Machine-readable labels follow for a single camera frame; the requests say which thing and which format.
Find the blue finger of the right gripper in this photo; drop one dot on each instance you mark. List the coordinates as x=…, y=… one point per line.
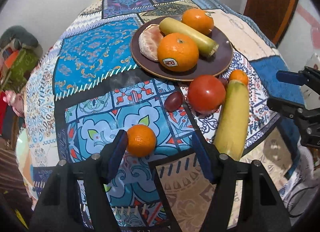
x=296, y=79

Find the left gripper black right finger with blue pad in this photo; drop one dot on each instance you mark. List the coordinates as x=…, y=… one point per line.
x=261, y=207

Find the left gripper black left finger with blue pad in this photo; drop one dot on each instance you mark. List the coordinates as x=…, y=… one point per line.
x=58, y=207

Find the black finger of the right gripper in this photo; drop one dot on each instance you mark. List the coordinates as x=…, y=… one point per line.
x=284, y=107

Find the large orange with sticker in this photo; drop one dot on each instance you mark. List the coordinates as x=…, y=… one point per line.
x=178, y=52

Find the yellow corn piece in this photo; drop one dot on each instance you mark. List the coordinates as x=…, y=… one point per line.
x=207, y=46

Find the small orange behind corn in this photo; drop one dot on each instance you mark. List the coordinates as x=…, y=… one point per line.
x=240, y=76

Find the long yellow green corn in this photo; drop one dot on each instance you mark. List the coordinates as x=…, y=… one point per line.
x=231, y=132

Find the red tomato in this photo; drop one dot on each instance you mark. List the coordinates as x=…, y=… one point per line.
x=206, y=93

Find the brown wooden door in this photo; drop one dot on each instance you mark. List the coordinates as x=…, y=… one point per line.
x=272, y=16

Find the dark purple round plate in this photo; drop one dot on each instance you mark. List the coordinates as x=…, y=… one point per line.
x=200, y=64

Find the small mandarin orange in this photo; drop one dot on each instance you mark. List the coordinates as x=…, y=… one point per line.
x=141, y=140

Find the dark red grape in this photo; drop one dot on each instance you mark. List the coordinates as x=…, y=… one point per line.
x=173, y=102

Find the orange on plate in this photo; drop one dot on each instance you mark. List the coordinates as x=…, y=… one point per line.
x=198, y=20

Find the pink toy figure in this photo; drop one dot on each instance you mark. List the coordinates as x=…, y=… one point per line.
x=15, y=101

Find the patchwork patterned bedspread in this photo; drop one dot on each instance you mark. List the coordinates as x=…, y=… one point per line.
x=88, y=87

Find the peeled pomelo segment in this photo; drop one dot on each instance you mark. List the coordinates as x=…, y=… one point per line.
x=149, y=41

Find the green patterned box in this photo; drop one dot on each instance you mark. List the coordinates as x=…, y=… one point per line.
x=16, y=77

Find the red orange boxes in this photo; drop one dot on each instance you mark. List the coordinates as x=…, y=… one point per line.
x=11, y=59

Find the dark green plush toy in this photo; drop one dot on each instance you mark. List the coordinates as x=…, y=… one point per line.
x=20, y=34

